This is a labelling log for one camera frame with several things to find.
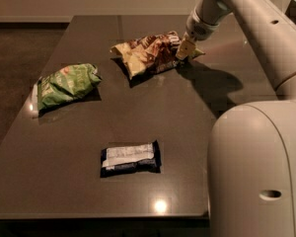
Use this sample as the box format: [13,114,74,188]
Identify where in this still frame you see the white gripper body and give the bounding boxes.
[185,9,218,41]

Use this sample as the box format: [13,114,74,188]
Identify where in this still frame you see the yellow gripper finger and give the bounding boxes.
[176,34,196,60]

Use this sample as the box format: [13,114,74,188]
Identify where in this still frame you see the brown chip bag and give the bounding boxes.
[111,31,204,79]

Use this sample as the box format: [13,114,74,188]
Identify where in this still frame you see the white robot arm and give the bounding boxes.
[177,0,296,237]

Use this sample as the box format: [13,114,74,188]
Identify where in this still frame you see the green chip bag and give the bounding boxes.
[36,63,102,112]

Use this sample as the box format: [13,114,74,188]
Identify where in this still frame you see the blue rxbar blueberry bar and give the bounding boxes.
[101,140,162,178]

